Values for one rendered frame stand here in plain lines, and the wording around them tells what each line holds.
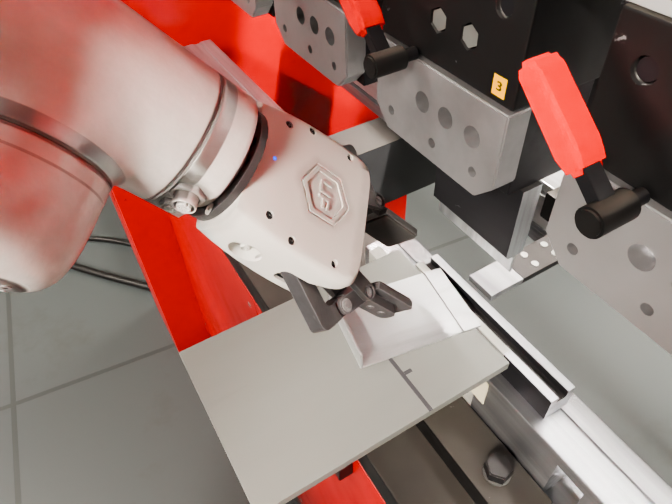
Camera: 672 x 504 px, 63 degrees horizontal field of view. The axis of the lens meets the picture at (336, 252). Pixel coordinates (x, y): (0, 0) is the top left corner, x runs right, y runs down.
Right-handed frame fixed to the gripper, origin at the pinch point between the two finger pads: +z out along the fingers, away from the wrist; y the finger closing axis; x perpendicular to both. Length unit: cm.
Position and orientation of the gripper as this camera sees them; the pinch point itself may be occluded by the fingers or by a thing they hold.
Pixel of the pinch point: (386, 263)
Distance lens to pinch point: 42.6
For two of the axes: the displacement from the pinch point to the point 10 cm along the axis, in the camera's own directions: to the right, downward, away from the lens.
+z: 7.0, 4.1, 5.9
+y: 1.3, -8.8, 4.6
